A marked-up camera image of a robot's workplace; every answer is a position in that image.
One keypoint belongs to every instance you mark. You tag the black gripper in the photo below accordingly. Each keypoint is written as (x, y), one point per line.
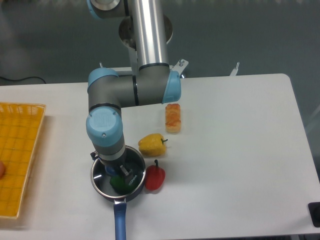
(114, 167)

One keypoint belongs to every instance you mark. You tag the glass pot lid blue knob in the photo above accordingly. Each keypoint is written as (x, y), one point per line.
(101, 181)

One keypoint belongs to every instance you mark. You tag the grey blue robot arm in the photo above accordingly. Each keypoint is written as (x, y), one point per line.
(152, 81)

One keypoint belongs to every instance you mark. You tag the green bell pepper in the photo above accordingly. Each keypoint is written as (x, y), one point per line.
(119, 185)

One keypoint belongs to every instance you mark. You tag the yellow bell pepper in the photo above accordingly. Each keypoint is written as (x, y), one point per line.
(153, 145)

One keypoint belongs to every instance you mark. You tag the red bell pepper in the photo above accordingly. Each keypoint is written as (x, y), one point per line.
(155, 176)

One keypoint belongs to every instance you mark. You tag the orange bread loaf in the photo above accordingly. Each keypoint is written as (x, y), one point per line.
(173, 118)

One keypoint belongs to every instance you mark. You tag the yellow woven basket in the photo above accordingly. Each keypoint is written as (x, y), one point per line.
(20, 127)

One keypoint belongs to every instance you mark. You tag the orange round object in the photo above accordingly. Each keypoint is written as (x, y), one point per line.
(2, 169)

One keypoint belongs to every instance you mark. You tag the black device at table edge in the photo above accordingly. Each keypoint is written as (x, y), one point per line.
(314, 210)

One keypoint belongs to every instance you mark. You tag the dark pot blue handle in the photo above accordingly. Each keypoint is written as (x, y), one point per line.
(119, 208)

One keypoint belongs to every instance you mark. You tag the white table bracket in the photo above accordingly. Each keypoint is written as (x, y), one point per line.
(235, 70)

